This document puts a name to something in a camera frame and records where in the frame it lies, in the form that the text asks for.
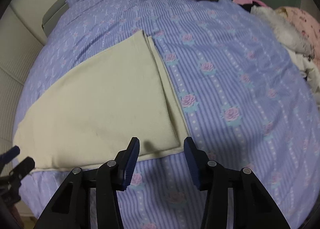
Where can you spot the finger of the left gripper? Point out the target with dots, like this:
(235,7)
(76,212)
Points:
(10,154)

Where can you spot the magenta pink garment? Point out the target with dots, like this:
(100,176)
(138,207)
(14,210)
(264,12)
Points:
(248,4)

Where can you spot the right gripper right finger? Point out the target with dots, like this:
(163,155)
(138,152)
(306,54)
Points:
(253,206)

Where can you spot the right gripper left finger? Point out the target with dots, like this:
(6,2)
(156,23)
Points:
(70,205)

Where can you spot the pink patterned garment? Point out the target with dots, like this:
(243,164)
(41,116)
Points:
(304,23)

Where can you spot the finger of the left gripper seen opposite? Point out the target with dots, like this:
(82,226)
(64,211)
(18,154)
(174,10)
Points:
(24,167)

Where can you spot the cream white pants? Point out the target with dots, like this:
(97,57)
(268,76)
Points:
(93,111)

